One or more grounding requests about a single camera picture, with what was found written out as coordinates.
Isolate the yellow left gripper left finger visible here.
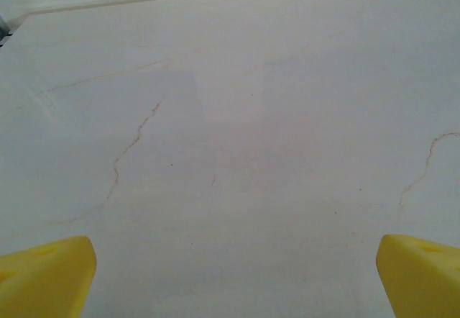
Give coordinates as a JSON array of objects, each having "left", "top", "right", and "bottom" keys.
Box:
[{"left": 0, "top": 235, "right": 97, "bottom": 318}]

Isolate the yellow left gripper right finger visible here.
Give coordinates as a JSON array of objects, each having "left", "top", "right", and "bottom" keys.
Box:
[{"left": 376, "top": 234, "right": 460, "bottom": 318}]

